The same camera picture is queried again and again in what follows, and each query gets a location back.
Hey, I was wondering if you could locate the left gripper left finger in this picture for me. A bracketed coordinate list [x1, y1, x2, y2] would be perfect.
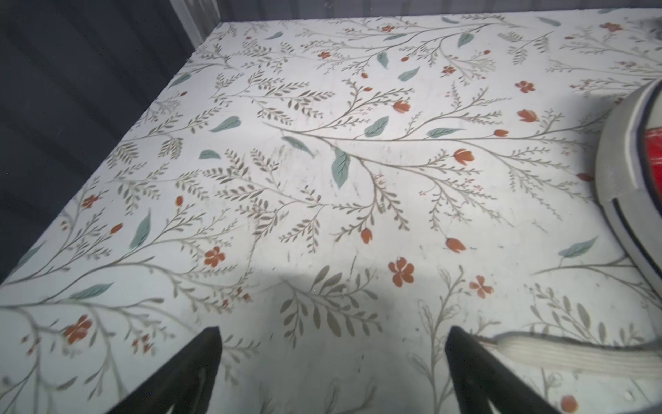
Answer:
[110, 327, 222, 414]

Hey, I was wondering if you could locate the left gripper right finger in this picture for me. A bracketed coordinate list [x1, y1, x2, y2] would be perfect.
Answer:
[445, 326, 558, 414]

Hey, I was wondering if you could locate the red canvas sneaker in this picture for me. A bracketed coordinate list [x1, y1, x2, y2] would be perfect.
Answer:
[476, 79, 661, 380]

